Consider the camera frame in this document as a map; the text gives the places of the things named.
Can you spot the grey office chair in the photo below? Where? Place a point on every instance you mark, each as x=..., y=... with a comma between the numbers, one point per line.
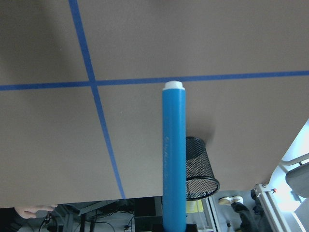
x=298, y=178

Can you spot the far black mesh pen cup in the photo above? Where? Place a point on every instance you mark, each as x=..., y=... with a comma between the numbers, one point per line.
x=200, y=180

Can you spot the blue highlighter marker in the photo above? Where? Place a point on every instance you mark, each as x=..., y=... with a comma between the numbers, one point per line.
x=174, y=157

